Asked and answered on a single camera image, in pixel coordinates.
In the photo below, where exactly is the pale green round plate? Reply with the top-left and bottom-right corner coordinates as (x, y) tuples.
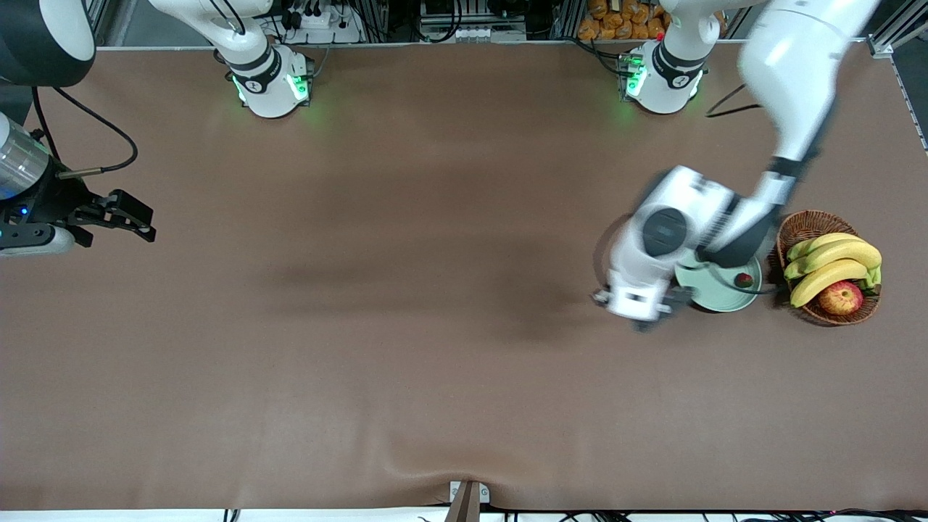
(674, 250), (763, 313)

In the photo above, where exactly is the brown wicker basket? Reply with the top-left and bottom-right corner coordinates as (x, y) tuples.
(776, 210), (882, 326)

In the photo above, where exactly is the red yellow apple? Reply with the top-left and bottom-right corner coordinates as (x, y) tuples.
(818, 281), (865, 316)

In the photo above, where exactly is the brown table mat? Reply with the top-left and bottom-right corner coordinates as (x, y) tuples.
(0, 40), (928, 512)

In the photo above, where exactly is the white power strip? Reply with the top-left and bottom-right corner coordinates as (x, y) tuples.
(279, 0), (363, 44)

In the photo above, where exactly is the pile of orange buns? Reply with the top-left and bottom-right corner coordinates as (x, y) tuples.
(578, 0), (671, 41)

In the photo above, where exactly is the brown bar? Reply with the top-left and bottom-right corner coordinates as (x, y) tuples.
(444, 481), (481, 522)

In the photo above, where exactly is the grey metal clamp bracket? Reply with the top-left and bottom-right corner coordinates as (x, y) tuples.
(449, 481), (491, 505)

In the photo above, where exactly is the aluminium frame profile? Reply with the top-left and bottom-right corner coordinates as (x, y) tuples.
(866, 0), (928, 59)

